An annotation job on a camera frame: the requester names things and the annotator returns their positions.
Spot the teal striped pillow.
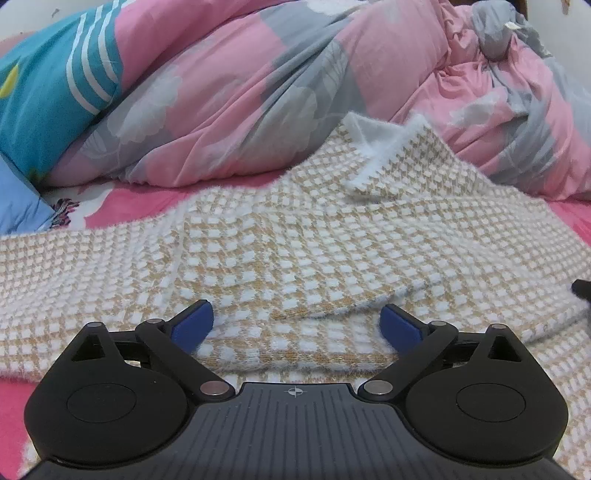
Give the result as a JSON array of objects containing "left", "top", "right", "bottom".
[{"left": 0, "top": 0, "right": 136, "bottom": 179}]

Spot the pink floral fleece blanket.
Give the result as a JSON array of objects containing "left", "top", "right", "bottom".
[{"left": 0, "top": 178, "right": 591, "bottom": 472}]

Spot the beige houndstooth knit cardigan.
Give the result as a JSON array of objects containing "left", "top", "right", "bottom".
[{"left": 0, "top": 112, "right": 591, "bottom": 480}]

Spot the pink grey floral quilt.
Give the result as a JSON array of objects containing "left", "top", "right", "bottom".
[{"left": 46, "top": 0, "right": 591, "bottom": 202}]

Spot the light blue pillow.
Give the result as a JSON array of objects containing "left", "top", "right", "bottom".
[{"left": 0, "top": 152, "right": 57, "bottom": 234}]

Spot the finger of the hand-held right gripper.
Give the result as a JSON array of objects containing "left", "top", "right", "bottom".
[{"left": 571, "top": 279, "right": 591, "bottom": 308}]

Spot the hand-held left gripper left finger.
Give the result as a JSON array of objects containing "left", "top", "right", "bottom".
[{"left": 69, "top": 299, "right": 232, "bottom": 401}]

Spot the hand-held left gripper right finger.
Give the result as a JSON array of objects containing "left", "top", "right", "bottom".
[{"left": 358, "top": 303, "right": 523, "bottom": 401}]

